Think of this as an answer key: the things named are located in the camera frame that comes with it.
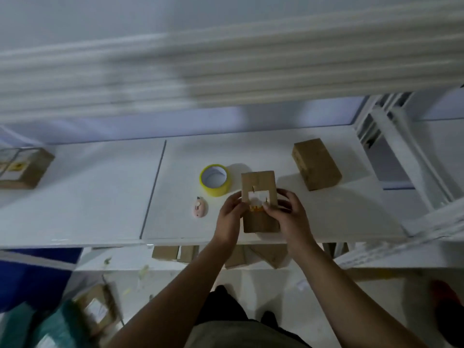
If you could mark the yellow tape roll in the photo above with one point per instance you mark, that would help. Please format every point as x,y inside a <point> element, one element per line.
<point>217,191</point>

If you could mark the person's right hand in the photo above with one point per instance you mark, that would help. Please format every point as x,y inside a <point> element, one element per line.
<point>295,224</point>

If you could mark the white metal shelving rack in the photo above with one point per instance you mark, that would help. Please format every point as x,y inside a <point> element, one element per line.
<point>90,199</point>

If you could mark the small pink cutter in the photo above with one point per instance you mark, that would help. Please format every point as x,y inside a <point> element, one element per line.
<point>199,209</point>

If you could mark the green plastic mailer package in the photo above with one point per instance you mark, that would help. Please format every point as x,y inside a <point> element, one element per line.
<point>61,329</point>
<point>14,329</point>

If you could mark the floor cardboard parcel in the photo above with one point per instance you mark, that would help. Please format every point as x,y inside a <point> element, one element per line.
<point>98,308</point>

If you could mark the person's olive shirt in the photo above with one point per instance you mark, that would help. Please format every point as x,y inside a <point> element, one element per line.
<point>243,337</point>

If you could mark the cardboard box with white label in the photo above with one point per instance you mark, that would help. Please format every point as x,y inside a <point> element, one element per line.
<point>259,181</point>

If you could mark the person's right forearm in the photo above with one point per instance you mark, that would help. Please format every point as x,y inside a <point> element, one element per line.
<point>355,304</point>

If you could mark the person's left forearm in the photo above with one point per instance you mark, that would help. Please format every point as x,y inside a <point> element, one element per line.
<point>170,304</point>

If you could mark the blue plastic crate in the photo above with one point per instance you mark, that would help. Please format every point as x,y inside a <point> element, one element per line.
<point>32,282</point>

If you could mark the person's dark trousers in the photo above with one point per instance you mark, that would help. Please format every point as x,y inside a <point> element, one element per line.
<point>221,308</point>

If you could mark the person's black right shoe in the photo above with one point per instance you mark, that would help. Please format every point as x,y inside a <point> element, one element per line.
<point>269,318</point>

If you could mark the white paper scrap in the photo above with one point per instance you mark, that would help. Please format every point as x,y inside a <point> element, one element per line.
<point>301,284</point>

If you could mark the labelled box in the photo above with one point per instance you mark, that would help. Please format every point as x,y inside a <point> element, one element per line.
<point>40,166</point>

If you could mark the person's left hand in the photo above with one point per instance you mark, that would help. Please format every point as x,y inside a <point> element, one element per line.
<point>228,224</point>

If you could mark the plain brown cardboard box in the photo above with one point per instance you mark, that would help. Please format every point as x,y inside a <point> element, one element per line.
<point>319,166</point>

